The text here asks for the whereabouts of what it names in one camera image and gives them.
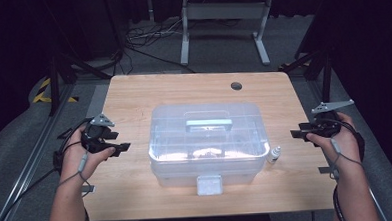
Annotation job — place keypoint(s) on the person's right hand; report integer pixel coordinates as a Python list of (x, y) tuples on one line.
[(347, 147)]

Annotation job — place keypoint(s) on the grey table edge bracket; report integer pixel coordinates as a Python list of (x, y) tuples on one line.
[(88, 188), (324, 170)]

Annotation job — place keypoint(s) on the grey metal desk frame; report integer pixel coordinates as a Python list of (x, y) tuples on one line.
[(226, 10)]

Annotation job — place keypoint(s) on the black tripod stand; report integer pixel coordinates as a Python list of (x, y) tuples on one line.
[(53, 83), (326, 78)]

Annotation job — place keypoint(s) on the small white dropper bottle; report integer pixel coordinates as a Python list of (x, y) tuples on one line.
[(273, 155)]

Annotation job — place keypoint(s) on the clear plastic storage box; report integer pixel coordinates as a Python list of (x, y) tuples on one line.
[(207, 140)]

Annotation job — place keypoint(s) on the person's left hand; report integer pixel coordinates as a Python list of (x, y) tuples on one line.
[(73, 162)]

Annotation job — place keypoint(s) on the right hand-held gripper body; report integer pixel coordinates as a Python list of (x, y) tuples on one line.
[(328, 126)]

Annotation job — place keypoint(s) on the metal floor rail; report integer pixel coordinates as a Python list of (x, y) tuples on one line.
[(28, 168), (377, 205)]

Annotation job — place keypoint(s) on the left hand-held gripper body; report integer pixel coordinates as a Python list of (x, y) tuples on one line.
[(97, 141)]

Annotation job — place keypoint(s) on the yellow black floor tape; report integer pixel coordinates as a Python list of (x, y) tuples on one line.
[(40, 97)]

